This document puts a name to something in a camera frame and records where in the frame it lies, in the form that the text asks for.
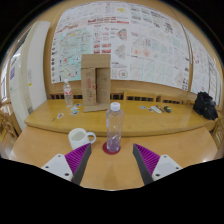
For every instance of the black bag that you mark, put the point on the black bag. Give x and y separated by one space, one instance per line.
205 106

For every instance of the row of wooden chairs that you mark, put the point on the row of wooden chairs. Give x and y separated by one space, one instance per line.
143 97

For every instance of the orange sticker card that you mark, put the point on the orange sticker card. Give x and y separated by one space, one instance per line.
60 116

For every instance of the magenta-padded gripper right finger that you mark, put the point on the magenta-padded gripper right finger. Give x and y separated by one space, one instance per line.
165 166

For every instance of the brown cardboard box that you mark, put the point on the brown cardboard box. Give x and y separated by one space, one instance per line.
90 83

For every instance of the small red-labelled plastic bottle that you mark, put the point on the small red-labelled plastic bottle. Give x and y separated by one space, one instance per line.
68 95

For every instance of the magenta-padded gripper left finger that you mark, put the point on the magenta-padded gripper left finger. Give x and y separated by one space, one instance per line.
56 165

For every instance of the large printed wall poster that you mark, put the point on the large printed wall poster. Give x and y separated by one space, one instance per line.
143 43

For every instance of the narrow printed wall poster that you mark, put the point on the narrow printed wall poster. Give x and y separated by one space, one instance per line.
203 66

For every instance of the white ceramic mug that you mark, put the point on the white ceramic mug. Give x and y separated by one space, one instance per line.
78 138

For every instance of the blue sticker card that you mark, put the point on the blue sticker card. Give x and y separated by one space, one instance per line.
78 105

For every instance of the flat round red coaster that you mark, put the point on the flat round red coaster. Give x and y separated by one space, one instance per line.
105 150

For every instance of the white remote control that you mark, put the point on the white remote control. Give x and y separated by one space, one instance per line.
156 109

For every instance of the clear white-capped water bottle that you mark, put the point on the clear white-capped water bottle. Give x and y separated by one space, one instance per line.
115 128

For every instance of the white standing air conditioner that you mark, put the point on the white standing air conditioner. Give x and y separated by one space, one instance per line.
30 76

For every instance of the teal sticker card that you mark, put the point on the teal sticker card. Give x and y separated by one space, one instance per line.
74 112

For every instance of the small black gadget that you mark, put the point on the small black gadget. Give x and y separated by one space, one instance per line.
167 109

